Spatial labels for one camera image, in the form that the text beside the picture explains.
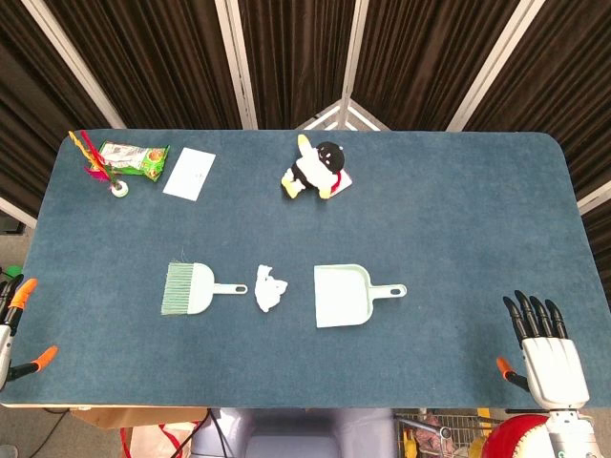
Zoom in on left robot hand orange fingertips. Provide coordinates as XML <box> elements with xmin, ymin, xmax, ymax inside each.
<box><xmin>0</xmin><ymin>274</ymin><xmax>59</xmax><ymax>390</ymax></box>

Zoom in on right robot hand silver back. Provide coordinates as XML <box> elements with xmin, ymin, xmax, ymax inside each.
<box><xmin>495</xmin><ymin>289</ymin><xmax>591</xmax><ymax>410</ymax></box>

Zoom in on mint green hand broom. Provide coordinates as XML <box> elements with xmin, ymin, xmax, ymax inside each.
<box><xmin>160</xmin><ymin>260</ymin><xmax>249</xmax><ymax>317</ymax></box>

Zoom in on mint green dustpan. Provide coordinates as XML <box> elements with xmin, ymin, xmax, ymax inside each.
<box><xmin>313</xmin><ymin>263</ymin><xmax>408</xmax><ymax>329</ymax></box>

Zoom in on white tissue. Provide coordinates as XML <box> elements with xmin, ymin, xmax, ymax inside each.
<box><xmin>254</xmin><ymin>263</ymin><xmax>289</xmax><ymax>314</ymax></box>

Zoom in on red and white ball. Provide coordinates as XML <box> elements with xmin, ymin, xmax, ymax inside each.
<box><xmin>479</xmin><ymin>413</ymin><xmax>553</xmax><ymax>458</ymax></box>

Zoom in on black box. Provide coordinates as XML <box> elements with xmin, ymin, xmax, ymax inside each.
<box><xmin>0</xmin><ymin>212</ymin><xmax>26</xmax><ymax>236</ymax></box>

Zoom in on brown cardboard box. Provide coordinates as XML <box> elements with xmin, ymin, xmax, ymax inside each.
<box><xmin>71</xmin><ymin>406</ymin><xmax>209</xmax><ymax>430</ymax></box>

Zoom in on white red plastic bag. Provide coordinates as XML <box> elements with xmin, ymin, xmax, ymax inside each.
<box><xmin>119</xmin><ymin>422</ymin><xmax>204</xmax><ymax>458</ymax></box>

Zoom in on blue table mat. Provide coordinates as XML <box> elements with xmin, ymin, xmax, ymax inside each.
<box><xmin>0</xmin><ymin>128</ymin><xmax>611</xmax><ymax>409</ymax></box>

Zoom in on colourful feather shuttlecock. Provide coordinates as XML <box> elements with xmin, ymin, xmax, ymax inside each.
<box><xmin>68</xmin><ymin>129</ymin><xmax>130</xmax><ymax>198</ymax></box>

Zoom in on green snack bag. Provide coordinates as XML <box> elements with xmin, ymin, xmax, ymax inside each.
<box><xmin>97</xmin><ymin>140</ymin><xmax>171</xmax><ymax>182</ymax></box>

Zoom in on white paper envelope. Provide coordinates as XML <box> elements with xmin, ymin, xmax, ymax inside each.
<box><xmin>161</xmin><ymin>147</ymin><xmax>217</xmax><ymax>202</ymax></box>

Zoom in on grey robot torso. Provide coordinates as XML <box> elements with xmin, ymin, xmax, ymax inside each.
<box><xmin>190</xmin><ymin>407</ymin><xmax>395</xmax><ymax>458</ymax></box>

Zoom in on black white penguin plush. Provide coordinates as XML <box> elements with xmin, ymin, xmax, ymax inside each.
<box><xmin>280</xmin><ymin>134</ymin><xmax>347</xmax><ymax>200</ymax></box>

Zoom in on brown pleated folding screen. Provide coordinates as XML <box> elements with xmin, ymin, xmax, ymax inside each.
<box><xmin>0</xmin><ymin>0</ymin><xmax>611</xmax><ymax>249</ymax></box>

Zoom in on metal wire cart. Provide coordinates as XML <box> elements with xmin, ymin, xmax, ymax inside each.
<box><xmin>393</xmin><ymin>408</ymin><xmax>497</xmax><ymax>458</ymax></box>

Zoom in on black torso cable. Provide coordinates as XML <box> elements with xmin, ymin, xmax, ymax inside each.
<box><xmin>193</xmin><ymin>408</ymin><xmax>226</xmax><ymax>458</ymax></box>

